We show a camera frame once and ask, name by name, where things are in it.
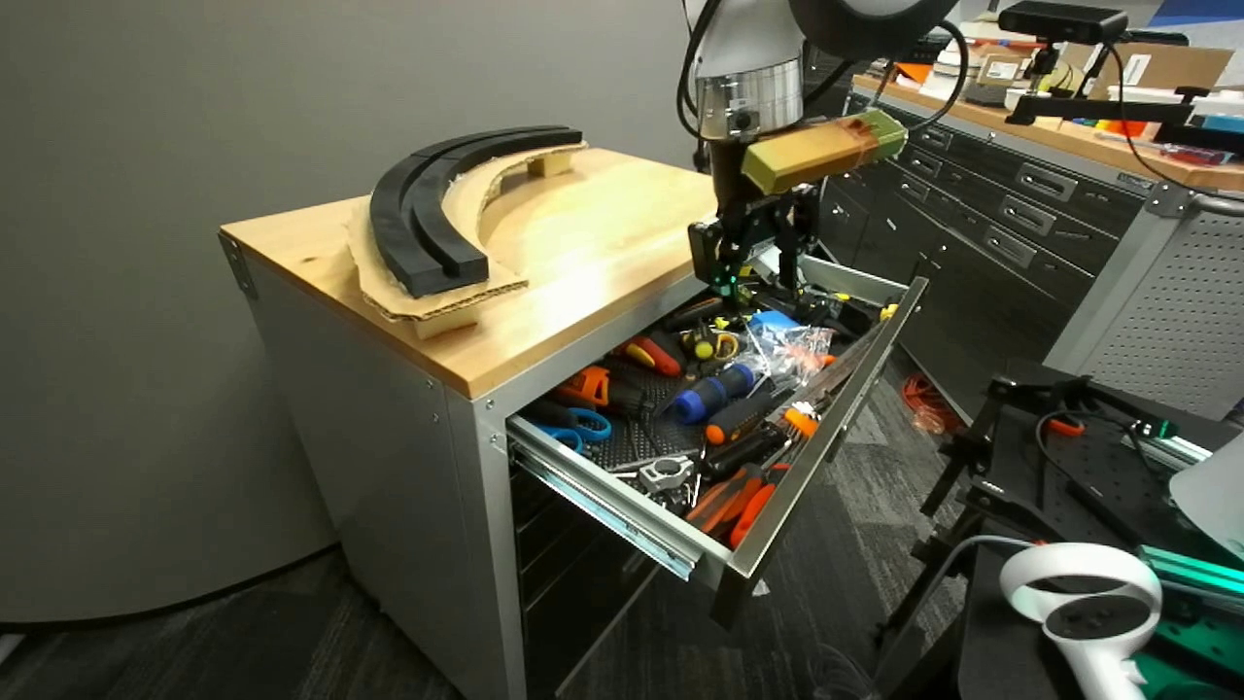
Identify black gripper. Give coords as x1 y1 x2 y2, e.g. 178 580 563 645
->
683 133 826 313

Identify grey metal tool drawer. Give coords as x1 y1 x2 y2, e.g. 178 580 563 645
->
501 251 935 585

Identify clear plastic bag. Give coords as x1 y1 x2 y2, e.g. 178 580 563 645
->
748 306 840 380

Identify small orange tool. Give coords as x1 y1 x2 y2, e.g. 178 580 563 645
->
561 366 616 408

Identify dark workbench with drawers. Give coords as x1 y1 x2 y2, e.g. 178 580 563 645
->
821 74 1244 432

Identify silver metal wrench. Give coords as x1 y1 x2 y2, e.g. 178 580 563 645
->
604 446 707 506

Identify black tripod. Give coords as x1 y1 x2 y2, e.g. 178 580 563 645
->
872 373 1244 700

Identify curved wooden board base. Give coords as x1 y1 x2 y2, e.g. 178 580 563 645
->
345 133 616 344

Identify curved black foam strip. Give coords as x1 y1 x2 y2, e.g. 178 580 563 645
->
365 122 590 305

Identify grey perforated panel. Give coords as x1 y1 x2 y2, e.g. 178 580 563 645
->
1044 201 1244 426

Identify grey cabinet with wooden top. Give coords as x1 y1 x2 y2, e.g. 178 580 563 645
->
214 146 731 700

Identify brown cardboard box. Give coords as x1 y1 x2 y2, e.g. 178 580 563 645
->
1123 43 1237 100

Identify teal green tool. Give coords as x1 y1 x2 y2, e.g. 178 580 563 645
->
1136 541 1244 655

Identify grey rounded partition panel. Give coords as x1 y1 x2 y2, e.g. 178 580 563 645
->
0 0 710 628

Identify blue handled screwdriver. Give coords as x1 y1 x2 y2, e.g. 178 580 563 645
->
672 358 762 430

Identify red orange handled tool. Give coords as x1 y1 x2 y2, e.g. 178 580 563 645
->
620 336 683 380

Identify orange handled cutter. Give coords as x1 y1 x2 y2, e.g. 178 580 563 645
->
701 386 830 453

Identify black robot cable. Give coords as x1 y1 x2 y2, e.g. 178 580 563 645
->
672 0 731 176

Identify blue handled scissors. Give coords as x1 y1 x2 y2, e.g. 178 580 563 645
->
534 404 620 456

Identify orange handled pliers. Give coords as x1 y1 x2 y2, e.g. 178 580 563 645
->
691 472 780 553

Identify black camera mounting bar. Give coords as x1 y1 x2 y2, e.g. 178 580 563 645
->
1009 87 1244 135

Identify black stereo camera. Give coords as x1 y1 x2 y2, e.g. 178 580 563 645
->
994 0 1133 43

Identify white ring VR controller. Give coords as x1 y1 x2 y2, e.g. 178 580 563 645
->
994 541 1168 700

